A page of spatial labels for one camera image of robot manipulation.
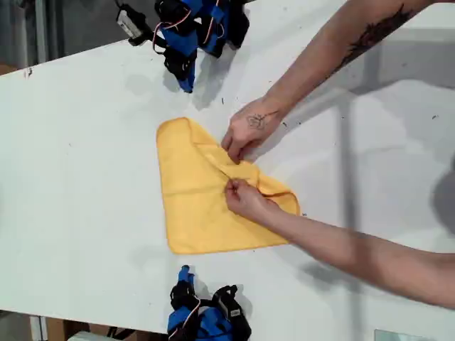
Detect white table leg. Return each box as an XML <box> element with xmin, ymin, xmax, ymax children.
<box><xmin>29</xmin><ymin>314</ymin><xmax>48</xmax><ymax>341</ymax></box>

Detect yellow square microfiber towel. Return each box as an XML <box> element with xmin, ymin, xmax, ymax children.
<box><xmin>156</xmin><ymin>117</ymin><xmax>301</xmax><ymax>256</ymax></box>

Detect brown cardboard box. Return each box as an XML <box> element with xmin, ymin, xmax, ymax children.
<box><xmin>45</xmin><ymin>317</ymin><xmax>150</xmax><ymax>341</ymax></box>

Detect person's left hand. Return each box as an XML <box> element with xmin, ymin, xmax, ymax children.
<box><xmin>225</xmin><ymin>179</ymin><xmax>285</xmax><ymax>223</ymax></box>

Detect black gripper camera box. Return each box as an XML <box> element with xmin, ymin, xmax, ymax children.
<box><xmin>116</xmin><ymin>2</ymin><xmax>154</xmax><ymax>47</ymax></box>
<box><xmin>212</xmin><ymin>283</ymin><xmax>247</xmax><ymax>321</ymax></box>

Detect person's right hand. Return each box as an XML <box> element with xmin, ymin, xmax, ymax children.
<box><xmin>220</xmin><ymin>97</ymin><xmax>285</xmax><ymax>166</ymax></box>

